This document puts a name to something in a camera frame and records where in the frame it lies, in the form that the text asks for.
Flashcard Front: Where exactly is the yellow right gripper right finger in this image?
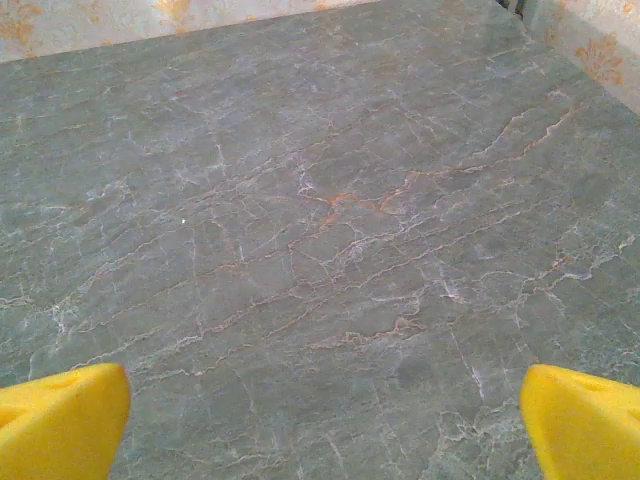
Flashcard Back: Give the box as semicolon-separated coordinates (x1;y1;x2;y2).
519;363;640;480

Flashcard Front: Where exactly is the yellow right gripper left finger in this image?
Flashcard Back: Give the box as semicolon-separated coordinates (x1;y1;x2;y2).
0;363;132;480

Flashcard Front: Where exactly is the aluminium frame post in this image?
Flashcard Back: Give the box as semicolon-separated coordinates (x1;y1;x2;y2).
519;0;550;31

